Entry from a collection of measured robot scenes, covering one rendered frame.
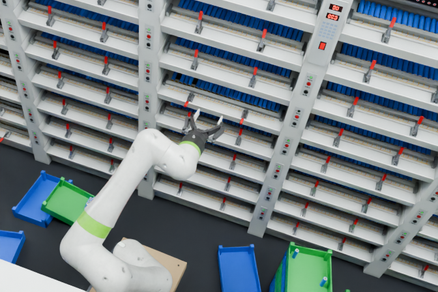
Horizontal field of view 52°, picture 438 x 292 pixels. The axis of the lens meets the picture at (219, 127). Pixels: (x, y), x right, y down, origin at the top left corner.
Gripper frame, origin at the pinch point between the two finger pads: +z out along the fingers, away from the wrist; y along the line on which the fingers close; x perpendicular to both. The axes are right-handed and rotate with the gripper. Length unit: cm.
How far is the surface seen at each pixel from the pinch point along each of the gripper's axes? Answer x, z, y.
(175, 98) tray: -8.7, 20.7, -21.0
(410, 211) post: -33, 26, 101
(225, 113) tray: -8.5, 21.0, 3.8
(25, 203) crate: -100, 9, -97
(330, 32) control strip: 46, 9, 36
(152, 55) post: 12.1, 16.1, -33.1
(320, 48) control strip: 39, 10, 35
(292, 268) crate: -62, -6, 55
